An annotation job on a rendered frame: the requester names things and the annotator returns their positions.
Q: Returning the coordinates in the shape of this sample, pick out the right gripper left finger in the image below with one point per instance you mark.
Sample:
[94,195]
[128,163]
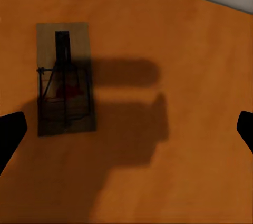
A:
[12,129]

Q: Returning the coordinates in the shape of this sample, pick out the mousetrap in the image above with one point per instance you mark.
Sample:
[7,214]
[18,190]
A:
[64,79]

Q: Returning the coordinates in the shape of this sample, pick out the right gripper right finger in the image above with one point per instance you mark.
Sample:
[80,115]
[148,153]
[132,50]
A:
[245,128]

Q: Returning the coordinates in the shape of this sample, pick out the cabinet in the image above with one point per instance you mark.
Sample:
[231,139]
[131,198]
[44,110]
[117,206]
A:
[170,78]

